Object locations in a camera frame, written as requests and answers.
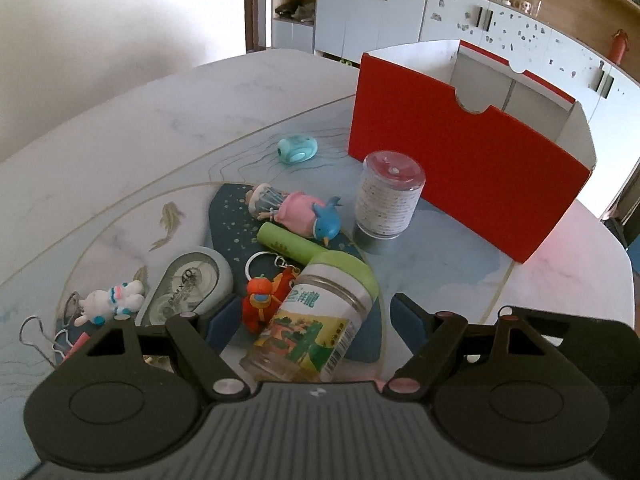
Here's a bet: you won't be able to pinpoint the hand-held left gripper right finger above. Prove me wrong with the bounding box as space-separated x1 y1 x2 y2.
381 292 582 403

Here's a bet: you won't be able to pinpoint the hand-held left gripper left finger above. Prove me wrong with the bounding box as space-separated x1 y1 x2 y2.
65 294 252 403

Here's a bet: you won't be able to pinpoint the clear jar green lid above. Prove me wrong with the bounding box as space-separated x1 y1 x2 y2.
240 251 380 384

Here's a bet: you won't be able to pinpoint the green tube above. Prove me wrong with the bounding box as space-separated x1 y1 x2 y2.
257 223 326 265

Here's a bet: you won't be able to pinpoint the speckled cylinder container clear lid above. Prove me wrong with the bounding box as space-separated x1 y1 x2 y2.
352 150 427 254

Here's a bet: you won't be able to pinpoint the pink binder clip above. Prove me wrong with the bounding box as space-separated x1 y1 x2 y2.
20 314 94 367

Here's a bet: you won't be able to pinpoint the red cardboard box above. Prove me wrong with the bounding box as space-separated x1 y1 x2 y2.
347 39 598 265

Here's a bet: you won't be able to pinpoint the grey correction tape dispenser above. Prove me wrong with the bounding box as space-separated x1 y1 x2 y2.
136 247 234 329

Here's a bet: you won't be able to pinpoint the white bunny toy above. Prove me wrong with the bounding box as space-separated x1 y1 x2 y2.
75 279 146 326

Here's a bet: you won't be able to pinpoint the blue bird toy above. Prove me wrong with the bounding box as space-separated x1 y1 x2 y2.
311 196 345 250

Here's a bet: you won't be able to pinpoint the pink doll figurine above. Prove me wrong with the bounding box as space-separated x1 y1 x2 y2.
245 183 321 236

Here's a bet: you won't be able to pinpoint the teal round toy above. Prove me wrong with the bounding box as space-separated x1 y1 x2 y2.
276 133 319 166

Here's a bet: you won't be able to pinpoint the low white cabinet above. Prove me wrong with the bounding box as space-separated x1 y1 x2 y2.
272 14 316 54

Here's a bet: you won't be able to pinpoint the speckled white cabinet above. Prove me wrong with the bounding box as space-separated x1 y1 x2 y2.
419 0 640 128

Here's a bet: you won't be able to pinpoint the orange figure keychain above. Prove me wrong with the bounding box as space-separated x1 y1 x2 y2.
242 251 302 335

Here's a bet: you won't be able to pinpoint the tall white cabinet black handles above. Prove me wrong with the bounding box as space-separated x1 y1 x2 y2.
314 0 431 63

